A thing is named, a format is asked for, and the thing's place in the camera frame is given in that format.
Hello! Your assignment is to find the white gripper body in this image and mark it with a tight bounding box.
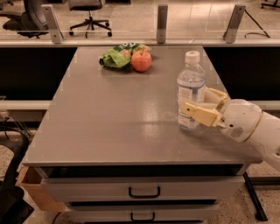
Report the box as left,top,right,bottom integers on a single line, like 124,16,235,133
220,99,262,142

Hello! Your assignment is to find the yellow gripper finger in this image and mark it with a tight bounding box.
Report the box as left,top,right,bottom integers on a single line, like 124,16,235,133
205,87,230,110
181,102,224,129

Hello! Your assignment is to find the clear plastic water bottle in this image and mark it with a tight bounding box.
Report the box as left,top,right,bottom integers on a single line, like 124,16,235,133
177,51,207,130

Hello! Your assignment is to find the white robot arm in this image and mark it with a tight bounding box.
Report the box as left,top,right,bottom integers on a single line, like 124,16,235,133
179,87,280,170

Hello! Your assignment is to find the grey upper drawer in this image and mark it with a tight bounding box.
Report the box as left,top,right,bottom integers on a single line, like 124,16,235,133
41,176,244,202

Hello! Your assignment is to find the grey drawer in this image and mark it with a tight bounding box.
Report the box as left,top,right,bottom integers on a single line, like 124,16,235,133
66,204,220,223
41,176,244,202

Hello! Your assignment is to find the red apple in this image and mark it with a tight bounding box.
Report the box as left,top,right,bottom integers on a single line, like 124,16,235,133
131,50,151,72

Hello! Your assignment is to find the grey lower drawer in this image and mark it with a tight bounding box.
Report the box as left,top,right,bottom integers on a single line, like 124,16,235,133
66,204,220,223

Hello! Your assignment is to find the black table leg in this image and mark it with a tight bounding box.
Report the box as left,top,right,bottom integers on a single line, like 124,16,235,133
243,172,268,221

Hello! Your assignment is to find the green chip bag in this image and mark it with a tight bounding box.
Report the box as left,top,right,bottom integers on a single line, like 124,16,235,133
99,42,151,68

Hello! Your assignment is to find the black chair base right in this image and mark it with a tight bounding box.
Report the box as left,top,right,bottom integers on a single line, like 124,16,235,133
261,0,280,9

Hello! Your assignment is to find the black office chair centre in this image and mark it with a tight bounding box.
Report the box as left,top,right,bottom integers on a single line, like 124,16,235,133
68,0,112,39

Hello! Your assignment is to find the black office chair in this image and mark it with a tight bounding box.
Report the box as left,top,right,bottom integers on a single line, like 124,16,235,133
68,0,112,39
0,0,48,39

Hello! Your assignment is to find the brown cardboard box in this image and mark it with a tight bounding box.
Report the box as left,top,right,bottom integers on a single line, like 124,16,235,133
17,166,66,212

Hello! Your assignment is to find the black office chair left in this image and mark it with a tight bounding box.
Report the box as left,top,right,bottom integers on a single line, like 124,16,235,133
0,0,48,39

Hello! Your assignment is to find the black chair foreground left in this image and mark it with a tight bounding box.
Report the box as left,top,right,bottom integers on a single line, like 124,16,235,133
0,126,34,224

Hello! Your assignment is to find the right metal glass bracket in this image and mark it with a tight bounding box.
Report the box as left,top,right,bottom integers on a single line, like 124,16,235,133
223,4,246,44

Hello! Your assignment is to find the metal glass bracket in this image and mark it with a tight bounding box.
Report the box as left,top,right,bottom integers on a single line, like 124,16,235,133
157,4,168,44
223,4,246,44
41,4,64,44

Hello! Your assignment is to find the black floor cable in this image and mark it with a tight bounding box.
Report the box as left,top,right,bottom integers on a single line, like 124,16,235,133
243,8,271,39

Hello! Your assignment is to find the middle metal glass bracket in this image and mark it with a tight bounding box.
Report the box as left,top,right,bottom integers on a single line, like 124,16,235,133
157,4,168,44

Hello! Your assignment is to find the left metal glass bracket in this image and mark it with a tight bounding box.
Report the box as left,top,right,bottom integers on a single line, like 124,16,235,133
41,4,64,44

